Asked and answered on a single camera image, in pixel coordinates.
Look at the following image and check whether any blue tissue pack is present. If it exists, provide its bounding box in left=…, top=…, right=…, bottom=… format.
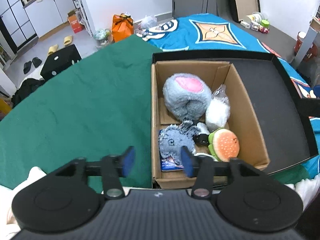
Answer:
left=158, top=126, right=184, bottom=172

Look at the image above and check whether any black dotted fabric pouch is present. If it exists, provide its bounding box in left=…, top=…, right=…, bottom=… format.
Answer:
left=193, top=133, right=209, bottom=146

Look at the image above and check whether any blue denim rabbit plush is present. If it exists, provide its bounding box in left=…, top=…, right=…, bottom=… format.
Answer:
left=158, top=120, right=201, bottom=166

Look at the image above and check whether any small white packet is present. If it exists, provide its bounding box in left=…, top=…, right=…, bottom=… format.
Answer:
left=196, top=122, right=210, bottom=135

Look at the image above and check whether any orange burger plush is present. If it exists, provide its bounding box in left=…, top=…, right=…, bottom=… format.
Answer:
left=208, top=128, right=240, bottom=162

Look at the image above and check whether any white stuffing plastic bag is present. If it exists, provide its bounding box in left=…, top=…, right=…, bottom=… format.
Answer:
left=205, top=84, right=231, bottom=132

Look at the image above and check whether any grey pink fluffy plush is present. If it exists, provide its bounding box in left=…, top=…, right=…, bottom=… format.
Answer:
left=163, top=73, right=212, bottom=121

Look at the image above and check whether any brown cardboard box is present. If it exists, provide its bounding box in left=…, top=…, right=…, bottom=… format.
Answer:
left=150, top=60, right=271, bottom=190

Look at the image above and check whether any black shallow tray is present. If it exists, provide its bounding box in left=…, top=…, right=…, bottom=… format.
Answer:
left=151, top=49, right=318, bottom=189

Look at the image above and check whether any green blanket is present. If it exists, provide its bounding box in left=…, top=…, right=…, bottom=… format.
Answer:
left=1, top=35, right=159, bottom=189

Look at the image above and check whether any grey side desk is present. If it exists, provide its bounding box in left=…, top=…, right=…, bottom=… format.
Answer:
left=291, top=16, right=319, bottom=69

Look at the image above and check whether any red small toy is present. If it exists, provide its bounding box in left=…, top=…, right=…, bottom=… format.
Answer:
left=259, top=25, right=269, bottom=34

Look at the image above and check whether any green small container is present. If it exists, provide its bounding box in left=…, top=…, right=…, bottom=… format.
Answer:
left=260, top=20, right=270, bottom=29

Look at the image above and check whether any white small box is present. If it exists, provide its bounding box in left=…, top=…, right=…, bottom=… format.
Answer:
left=240, top=21, right=251, bottom=29

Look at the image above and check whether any white cup with print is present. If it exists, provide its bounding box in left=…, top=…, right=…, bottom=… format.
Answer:
left=244, top=12, right=268, bottom=24

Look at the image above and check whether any black dice stool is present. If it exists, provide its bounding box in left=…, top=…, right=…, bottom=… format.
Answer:
left=40, top=44, right=82, bottom=81

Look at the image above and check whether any black clothes pile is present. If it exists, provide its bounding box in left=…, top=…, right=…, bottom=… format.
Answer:
left=11, top=78, right=46, bottom=108

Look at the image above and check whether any clear bag with items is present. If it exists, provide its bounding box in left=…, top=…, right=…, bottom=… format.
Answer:
left=93, top=29, right=111, bottom=46

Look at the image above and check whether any blue patterned blanket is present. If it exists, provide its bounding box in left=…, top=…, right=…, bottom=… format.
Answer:
left=134, top=12, right=320, bottom=176

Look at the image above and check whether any orange gift bag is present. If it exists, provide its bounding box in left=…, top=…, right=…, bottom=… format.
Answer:
left=111, top=14, right=134, bottom=42

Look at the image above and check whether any right yellow slipper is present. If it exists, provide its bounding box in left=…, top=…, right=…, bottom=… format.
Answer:
left=63, top=35, right=73, bottom=47

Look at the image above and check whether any yellow slipper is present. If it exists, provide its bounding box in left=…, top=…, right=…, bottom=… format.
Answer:
left=63, top=35, right=73, bottom=47
left=47, top=44, right=59, bottom=56

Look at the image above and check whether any right black slipper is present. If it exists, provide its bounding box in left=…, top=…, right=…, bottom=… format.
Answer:
left=32, top=57, right=42, bottom=68

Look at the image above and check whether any black slipper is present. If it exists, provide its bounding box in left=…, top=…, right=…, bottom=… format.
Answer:
left=32, top=57, right=42, bottom=68
left=23, top=61, right=32, bottom=74

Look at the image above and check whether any left yellow slipper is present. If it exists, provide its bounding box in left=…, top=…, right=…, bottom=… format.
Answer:
left=47, top=44, right=59, bottom=56

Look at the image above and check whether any left black slipper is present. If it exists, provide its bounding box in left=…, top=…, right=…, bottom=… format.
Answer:
left=23, top=61, right=32, bottom=74

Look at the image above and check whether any white fluffy towel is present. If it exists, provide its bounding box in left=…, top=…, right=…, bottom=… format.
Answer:
left=0, top=166, right=48, bottom=240

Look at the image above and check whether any orange cardboard box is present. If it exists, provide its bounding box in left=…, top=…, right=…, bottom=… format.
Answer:
left=68, top=9, right=84, bottom=34

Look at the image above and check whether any white kitchen cabinet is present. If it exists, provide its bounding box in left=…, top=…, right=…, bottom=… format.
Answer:
left=25, top=0, right=75, bottom=38

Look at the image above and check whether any black grid sliding door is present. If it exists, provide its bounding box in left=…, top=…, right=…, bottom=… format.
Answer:
left=1, top=0, right=36, bottom=53

